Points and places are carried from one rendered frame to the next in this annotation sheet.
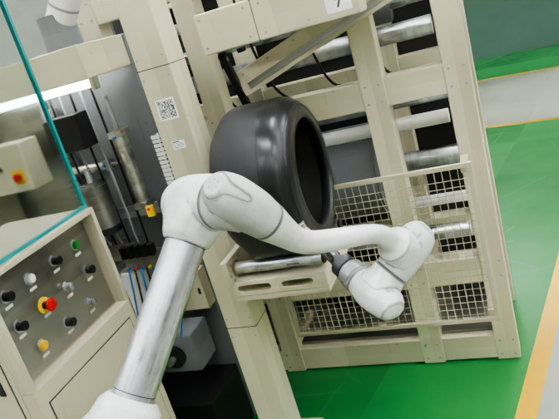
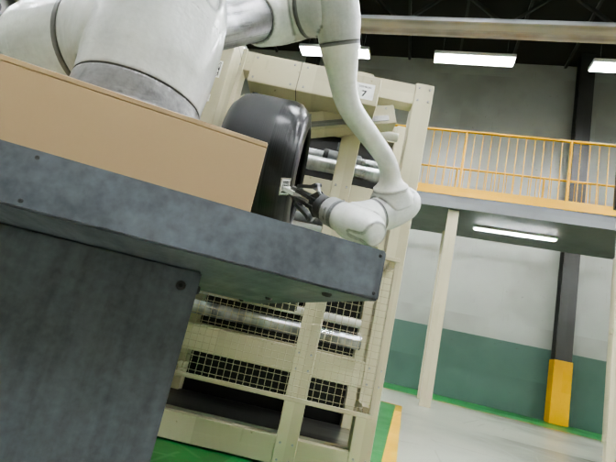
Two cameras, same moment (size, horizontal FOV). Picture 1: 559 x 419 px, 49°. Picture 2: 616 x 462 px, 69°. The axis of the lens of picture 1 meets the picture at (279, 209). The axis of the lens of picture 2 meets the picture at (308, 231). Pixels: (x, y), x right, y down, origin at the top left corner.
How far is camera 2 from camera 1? 1.29 m
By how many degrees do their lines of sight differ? 37
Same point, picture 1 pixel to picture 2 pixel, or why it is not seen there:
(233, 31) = (279, 75)
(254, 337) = not seen: hidden behind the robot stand
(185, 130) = (216, 88)
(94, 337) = not seen: hidden behind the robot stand
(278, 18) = (316, 82)
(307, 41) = (320, 120)
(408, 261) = (401, 202)
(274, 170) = (293, 122)
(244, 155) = (270, 104)
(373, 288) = (364, 207)
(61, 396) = not seen: outside the picture
